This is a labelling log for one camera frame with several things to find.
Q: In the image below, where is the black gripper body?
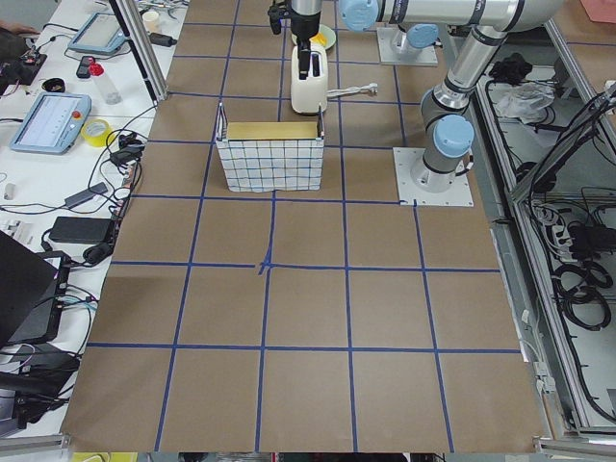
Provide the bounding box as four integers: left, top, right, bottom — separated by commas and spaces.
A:
290, 12, 321, 43

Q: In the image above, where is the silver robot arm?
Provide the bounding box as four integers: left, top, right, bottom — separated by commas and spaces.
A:
290, 0, 322, 80
339, 0, 562, 174

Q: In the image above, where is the white two-slot toaster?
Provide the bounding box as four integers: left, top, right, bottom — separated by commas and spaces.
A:
291, 42, 328, 115

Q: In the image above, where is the light green plate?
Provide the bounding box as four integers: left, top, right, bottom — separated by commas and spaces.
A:
318, 24, 336, 50

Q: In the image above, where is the checkered fabric wooden box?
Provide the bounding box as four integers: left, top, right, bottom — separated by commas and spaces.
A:
216, 104, 325, 193

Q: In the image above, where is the paper cup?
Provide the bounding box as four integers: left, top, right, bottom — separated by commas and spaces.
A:
141, 11, 162, 34

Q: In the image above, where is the blue teach pendant far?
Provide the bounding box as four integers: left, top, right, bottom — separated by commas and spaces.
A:
67, 13, 126, 56

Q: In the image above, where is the blue teach pendant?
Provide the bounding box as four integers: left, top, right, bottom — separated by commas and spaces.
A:
67, 13, 126, 56
10, 92, 91, 155

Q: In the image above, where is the clear bottle red cap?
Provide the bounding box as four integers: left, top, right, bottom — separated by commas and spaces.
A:
89, 62, 122, 105

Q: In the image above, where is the yellow tape roll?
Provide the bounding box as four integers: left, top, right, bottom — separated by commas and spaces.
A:
80, 118, 112, 147

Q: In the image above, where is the blue teach pendant near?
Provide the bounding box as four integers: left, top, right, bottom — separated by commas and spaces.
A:
10, 92, 91, 155

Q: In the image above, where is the black power adapter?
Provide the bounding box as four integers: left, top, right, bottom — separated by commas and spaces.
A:
49, 217, 114, 244

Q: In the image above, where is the black laptop computer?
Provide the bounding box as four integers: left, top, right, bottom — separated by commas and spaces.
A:
1, 233, 69, 347

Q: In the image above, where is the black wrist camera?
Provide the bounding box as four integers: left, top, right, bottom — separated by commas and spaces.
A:
268, 1, 289, 36

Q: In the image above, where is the white toaster power cable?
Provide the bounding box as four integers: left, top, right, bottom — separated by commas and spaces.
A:
326, 84, 379, 97

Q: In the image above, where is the aluminium frame post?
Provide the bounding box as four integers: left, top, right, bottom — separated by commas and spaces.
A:
110, 0, 167, 104

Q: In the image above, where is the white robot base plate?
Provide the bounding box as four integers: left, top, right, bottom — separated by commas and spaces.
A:
393, 147, 474, 207

